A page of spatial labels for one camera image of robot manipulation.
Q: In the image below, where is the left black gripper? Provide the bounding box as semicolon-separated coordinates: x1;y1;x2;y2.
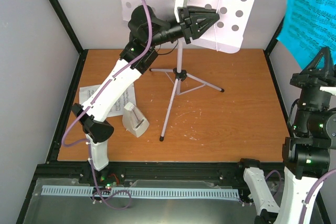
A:
148;6;220;47

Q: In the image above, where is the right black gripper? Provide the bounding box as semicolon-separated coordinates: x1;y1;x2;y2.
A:
288;45;336;131

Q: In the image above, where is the blue sheet music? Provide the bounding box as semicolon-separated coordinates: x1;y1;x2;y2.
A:
277;0;335;69

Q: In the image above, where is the white metronome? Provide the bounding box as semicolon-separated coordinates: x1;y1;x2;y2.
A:
122;102;150;138

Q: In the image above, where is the white sheet music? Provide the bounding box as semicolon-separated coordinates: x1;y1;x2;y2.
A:
78;82;137;118

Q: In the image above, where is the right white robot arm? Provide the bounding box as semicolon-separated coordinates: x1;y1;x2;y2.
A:
238;47;335;223

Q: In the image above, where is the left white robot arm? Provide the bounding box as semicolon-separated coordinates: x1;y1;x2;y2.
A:
71;6;219;184

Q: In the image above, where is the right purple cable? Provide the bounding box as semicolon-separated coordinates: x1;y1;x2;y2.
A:
238;168;336;224

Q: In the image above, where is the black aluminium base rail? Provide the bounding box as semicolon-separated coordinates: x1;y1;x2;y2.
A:
34;161;316;190

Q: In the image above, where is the light blue cable duct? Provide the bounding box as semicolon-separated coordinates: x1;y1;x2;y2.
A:
40;185;239;201

